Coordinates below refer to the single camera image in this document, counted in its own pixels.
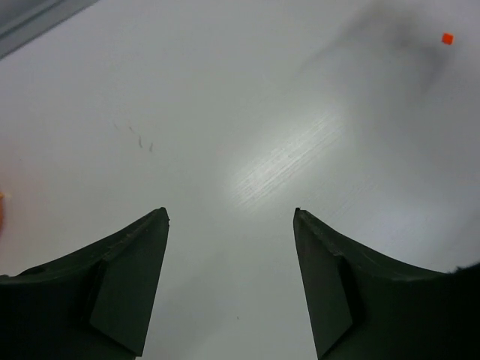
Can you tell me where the tiny orange lego stud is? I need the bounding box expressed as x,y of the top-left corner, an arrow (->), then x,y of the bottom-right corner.
441,33 -> 455,45

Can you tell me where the aluminium table edge rail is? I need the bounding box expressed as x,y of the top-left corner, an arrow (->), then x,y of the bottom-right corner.
0,0 -> 98,59

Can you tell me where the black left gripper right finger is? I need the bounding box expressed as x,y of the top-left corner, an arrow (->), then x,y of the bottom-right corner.
293,209 -> 479,359

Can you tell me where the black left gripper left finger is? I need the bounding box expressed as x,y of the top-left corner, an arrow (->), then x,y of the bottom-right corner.
1,208 -> 170,359

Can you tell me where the orange divided round container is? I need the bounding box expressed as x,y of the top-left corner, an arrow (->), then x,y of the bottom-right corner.
0,193 -> 5,234

